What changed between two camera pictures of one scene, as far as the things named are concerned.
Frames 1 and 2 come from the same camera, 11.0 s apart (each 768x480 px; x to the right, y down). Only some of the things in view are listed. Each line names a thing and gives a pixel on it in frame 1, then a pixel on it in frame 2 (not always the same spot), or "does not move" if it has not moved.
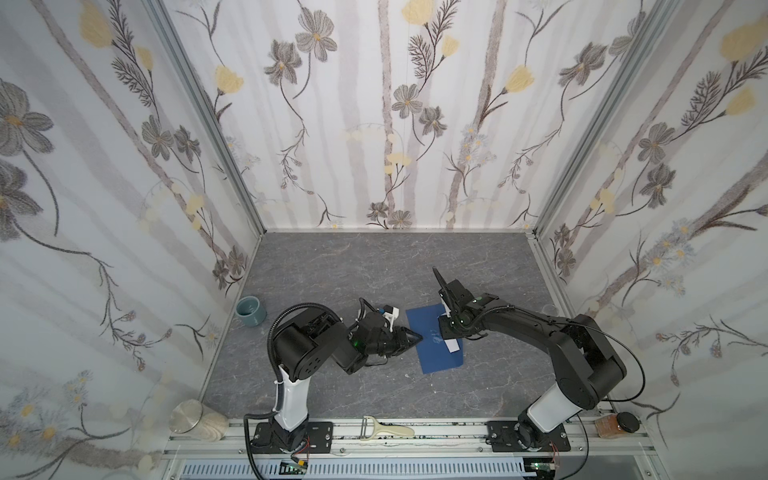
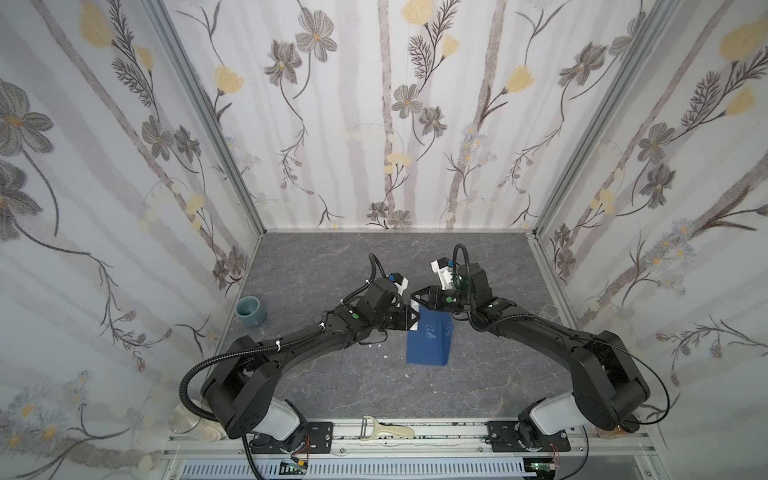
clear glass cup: [550, 310] does not move
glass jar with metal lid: [193, 416] does not move
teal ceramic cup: [250, 310] does not move
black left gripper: [387, 339] to [395, 313]
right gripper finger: [448, 330] to [428, 293]
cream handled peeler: [370, 428] does not move
